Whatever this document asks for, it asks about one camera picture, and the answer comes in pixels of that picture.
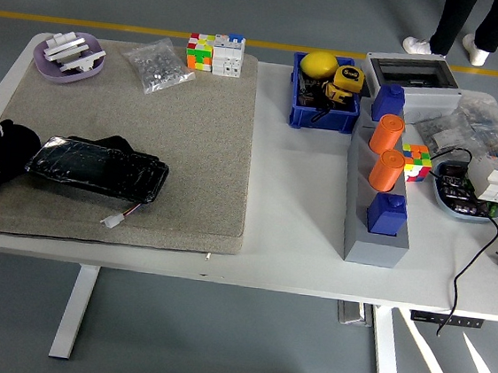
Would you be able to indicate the black rag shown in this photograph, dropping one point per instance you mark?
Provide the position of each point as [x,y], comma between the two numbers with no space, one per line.
[6,161]

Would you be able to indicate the black glossy panel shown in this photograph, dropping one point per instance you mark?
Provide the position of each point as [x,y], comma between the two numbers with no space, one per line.
[99,166]

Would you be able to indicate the black table control panel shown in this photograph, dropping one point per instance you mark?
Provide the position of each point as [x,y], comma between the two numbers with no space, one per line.
[427,317]

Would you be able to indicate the purple plastic tray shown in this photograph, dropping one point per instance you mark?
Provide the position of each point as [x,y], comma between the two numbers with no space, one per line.
[60,76]

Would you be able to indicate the white metal bar stack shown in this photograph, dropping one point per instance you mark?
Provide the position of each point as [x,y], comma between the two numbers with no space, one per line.
[65,44]

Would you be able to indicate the clear bag of screws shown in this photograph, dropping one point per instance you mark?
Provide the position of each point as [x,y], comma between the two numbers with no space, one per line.
[159,68]

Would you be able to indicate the grey-brown felt mat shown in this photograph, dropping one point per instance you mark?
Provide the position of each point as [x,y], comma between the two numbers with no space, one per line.
[191,145]

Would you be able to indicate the colourful puzzle cube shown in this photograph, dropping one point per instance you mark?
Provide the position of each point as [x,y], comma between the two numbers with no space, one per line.
[199,54]
[417,166]

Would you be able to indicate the white table leg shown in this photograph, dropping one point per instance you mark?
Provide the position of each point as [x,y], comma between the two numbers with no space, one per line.
[75,311]
[385,352]

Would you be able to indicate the white circuit breaker block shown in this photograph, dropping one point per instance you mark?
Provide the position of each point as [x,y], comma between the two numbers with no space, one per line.
[494,181]
[226,59]

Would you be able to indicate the yellow oval ball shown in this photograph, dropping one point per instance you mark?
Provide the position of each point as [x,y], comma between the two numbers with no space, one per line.
[319,64]

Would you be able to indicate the blue plastic bin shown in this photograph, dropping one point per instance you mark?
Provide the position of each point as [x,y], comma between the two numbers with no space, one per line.
[323,119]

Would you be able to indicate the yellow round tape measure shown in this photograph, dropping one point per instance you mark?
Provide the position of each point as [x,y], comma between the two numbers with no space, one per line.
[348,77]

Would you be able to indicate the orange cylinder peg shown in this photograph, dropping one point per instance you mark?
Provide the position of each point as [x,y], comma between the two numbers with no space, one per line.
[384,171]
[385,136]

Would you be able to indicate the blue square peg block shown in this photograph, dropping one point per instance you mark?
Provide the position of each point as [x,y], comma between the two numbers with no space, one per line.
[386,216]
[389,103]

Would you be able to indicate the grey stepped block holder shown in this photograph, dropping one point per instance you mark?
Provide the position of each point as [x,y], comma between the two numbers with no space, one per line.
[375,253]

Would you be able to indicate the grey under-table control box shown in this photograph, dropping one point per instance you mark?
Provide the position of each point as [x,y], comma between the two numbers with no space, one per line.
[353,313]

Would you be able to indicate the small clear labelled bag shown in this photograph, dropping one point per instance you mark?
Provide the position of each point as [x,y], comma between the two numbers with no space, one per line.
[445,138]

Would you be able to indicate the person in black trousers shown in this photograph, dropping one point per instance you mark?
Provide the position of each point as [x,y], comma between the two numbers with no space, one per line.
[453,21]

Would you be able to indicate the dark circuit boards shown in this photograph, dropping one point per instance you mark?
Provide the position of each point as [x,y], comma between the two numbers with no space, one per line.
[454,186]

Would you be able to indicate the light blue tray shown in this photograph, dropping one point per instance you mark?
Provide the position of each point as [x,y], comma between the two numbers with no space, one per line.
[464,217]

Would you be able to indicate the large clear parts bag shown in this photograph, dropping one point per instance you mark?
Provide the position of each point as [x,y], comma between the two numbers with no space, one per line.
[483,117]

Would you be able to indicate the white T-shaped bracket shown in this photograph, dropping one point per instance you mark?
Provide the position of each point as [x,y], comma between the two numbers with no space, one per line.
[81,64]

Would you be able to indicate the grey electrical enclosure box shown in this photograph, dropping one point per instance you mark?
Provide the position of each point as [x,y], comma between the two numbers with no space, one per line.
[432,99]

